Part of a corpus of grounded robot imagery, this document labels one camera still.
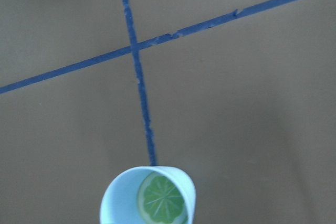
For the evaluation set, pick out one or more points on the lemon slice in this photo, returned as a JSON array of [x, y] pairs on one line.
[[160, 201]]

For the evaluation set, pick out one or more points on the light blue cup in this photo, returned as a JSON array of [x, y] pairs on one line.
[[119, 203]]

